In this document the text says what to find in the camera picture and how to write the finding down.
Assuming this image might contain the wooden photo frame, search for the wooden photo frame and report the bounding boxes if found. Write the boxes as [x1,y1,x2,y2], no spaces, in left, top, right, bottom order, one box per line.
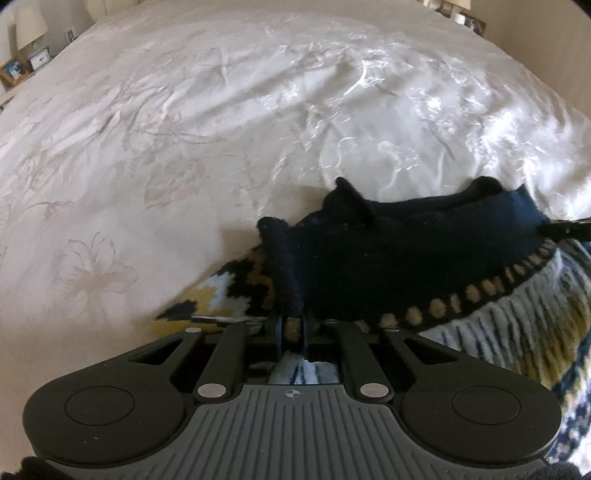
[0,58,29,85]

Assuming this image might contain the white bedspread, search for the white bedspread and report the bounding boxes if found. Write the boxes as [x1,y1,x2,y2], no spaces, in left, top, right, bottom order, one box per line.
[0,0,591,462]

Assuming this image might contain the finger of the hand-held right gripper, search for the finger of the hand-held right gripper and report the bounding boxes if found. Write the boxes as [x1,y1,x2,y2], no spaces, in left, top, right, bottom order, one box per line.
[538,217,591,241]

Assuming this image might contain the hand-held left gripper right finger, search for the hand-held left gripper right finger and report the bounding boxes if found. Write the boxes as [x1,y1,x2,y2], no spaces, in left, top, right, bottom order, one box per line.
[302,316,462,400]

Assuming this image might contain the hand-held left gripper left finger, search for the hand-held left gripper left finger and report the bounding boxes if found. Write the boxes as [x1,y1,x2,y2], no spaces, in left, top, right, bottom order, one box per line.
[127,314,283,400]

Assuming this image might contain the patterned knit sweater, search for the patterned knit sweater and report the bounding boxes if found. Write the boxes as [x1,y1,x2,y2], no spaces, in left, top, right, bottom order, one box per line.
[154,175,591,467]

